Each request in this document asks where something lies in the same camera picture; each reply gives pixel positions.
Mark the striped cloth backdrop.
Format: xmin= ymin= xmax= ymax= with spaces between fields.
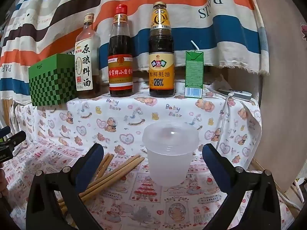
xmin=0 ymin=0 xmax=269 ymax=101

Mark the sesame oil bottle red cap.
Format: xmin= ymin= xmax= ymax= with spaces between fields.
xmin=107 ymin=4 xmax=134 ymax=98

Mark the wooden board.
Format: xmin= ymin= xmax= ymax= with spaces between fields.
xmin=252 ymin=0 xmax=307 ymax=192

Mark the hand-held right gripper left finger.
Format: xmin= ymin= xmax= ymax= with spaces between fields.
xmin=26 ymin=143 xmax=105 ymax=230

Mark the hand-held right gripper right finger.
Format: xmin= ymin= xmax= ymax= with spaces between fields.
xmin=202 ymin=143 xmax=281 ymax=230

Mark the white bear print tablecloth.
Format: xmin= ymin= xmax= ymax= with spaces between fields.
xmin=12 ymin=81 xmax=262 ymax=173

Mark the pink cartoon sticker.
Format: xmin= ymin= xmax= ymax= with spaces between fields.
xmin=299 ymin=21 xmax=307 ymax=39

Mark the cooking wine bottle white label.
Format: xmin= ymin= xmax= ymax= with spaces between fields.
xmin=75 ymin=13 xmax=101 ymax=99

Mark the green checkered box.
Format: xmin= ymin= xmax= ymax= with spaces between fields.
xmin=28 ymin=54 xmax=78 ymax=107

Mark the bundle of bamboo chopsticks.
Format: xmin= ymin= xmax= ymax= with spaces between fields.
xmin=58 ymin=153 xmax=145 ymax=215

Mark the green drink carton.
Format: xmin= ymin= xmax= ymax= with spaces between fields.
xmin=185 ymin=50 xmax=204 ymax=99

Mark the oyster sauce bottle yellow label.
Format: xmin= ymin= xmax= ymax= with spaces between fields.
xmin=149 ymin=2 xmax=175 ymax=98

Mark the translucent plastic cup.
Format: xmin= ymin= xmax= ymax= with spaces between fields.
xmin=142 ymin=121 xmax=200 ymax=187

